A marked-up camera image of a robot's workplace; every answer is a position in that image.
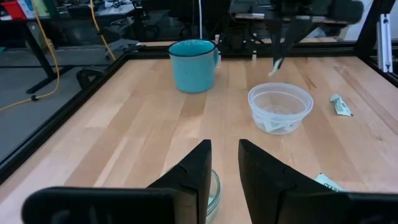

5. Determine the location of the green white sweetener packet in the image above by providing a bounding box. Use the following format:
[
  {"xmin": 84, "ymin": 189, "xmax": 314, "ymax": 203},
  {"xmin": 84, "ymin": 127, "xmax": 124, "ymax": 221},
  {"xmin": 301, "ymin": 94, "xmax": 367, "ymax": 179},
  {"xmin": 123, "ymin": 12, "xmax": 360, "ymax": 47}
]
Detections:
[
  {"xmin": 267, "ymin": 58, "xmax": 284, "ymax": 78},
  {"xmin": 329, "ymin": 93, "xmax": 354, "ymax": 118},
  {"xmin": 261, "ymin": 119, "xmax": 296, "ymax": 134},
  {"xmin": 313, "ymin": 172, "xmax": 348, "ymax": 192}
]

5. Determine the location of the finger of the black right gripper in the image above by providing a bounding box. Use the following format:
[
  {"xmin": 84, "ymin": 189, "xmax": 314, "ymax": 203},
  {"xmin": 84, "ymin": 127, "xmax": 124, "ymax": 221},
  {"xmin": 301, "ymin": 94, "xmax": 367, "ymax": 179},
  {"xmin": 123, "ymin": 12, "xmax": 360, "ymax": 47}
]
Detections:
[
  {"xmin": 281, "ymin": 17, "xmax": 312, "ymax": 62},
  {"xmin": 266, "ymin": 18, "xmax": 283, "ymax": 63}
]

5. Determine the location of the yellow cable with black connector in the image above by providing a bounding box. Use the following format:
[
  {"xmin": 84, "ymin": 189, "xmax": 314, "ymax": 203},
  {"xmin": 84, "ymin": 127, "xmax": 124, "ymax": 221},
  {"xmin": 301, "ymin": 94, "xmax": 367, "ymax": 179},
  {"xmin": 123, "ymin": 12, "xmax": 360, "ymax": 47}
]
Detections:
[{"xmin": 0, "ymin": 0, "xmax": 62, "ymax": 113}]

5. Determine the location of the red box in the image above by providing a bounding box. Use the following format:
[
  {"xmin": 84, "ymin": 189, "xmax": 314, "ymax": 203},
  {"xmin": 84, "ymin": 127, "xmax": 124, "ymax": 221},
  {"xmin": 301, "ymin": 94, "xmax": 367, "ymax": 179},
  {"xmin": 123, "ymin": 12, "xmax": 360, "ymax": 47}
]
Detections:
[{"xmin": 0, "ymin": 0, "xmax": 27, "ymax": 21}]

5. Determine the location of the silver aluminium extrusion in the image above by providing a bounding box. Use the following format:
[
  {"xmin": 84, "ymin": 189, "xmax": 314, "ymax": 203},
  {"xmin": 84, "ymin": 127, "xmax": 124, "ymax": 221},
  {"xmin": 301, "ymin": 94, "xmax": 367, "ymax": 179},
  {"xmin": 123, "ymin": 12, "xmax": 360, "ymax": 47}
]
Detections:
[{"xmin": 376, "ymin": 12, "xmax": 393, "ymax": 74}]

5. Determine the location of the small clear glass jar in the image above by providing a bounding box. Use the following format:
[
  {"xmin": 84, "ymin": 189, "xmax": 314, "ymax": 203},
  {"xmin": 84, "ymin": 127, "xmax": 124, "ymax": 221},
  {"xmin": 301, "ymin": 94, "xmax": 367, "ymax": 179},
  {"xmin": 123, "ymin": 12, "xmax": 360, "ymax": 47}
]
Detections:
[{"xmin": 205, "ymin": 169, "xmax": 223, "ymax": 224}]

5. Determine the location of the black aluminium table frame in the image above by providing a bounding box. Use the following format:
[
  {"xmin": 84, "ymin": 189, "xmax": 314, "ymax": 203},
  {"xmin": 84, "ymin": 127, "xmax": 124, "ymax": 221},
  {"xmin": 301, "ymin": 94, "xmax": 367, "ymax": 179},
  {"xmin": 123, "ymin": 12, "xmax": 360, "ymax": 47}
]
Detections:
[{"xmin": 0, "ymin": 0, "xmax": 398, "ymax": 184}]

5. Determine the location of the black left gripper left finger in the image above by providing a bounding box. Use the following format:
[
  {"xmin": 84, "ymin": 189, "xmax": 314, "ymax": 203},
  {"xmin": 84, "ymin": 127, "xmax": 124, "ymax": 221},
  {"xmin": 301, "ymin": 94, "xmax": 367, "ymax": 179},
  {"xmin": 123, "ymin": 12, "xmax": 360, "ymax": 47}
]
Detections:
[{"xmin": 21, "ymin": 139, "xmax": 213, "ymax": 224}]

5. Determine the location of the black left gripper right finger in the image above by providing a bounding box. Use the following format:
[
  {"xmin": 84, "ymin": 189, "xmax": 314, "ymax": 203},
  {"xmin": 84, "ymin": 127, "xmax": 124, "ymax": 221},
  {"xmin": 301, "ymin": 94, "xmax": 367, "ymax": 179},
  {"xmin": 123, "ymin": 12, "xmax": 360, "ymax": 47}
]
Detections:
[{"xmin": 238, "ymin": 139, "xmax": 398, "ymax": 224}]

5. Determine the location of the black desk leg frame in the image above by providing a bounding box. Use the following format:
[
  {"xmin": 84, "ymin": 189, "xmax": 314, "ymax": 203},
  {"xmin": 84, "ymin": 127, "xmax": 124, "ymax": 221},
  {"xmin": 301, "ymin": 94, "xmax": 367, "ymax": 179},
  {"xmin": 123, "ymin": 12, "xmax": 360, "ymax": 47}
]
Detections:
[{"xmin": 21, "ymin": 24, "xmax": 75, "ymax": 95}]

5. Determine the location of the clear plastic deli container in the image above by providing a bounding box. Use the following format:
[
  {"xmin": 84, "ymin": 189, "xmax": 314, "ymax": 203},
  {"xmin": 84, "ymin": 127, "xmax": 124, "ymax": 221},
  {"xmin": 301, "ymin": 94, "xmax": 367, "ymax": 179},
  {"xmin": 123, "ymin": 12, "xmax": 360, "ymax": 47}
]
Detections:
[{"xmin": 248, "ymin": 82, "xmax": 314, "ymax": 136}]

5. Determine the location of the teal enamel mug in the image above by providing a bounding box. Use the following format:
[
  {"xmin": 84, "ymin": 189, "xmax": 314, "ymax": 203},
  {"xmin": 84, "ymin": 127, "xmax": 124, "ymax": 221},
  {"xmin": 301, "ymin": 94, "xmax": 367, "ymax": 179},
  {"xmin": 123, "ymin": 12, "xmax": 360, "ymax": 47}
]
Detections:
[{"xmin": 168, "ymin": 39, "xmax": 220, "ymax": 94}]

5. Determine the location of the black frame bracket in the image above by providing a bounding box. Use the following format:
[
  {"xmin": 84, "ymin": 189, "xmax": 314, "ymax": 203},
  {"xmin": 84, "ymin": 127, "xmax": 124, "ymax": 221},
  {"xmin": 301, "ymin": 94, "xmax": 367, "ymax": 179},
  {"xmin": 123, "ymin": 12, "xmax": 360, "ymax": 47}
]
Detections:
[{"xmin": 76, "ymin": 67, "xmax": 106, "ymax": 90}]

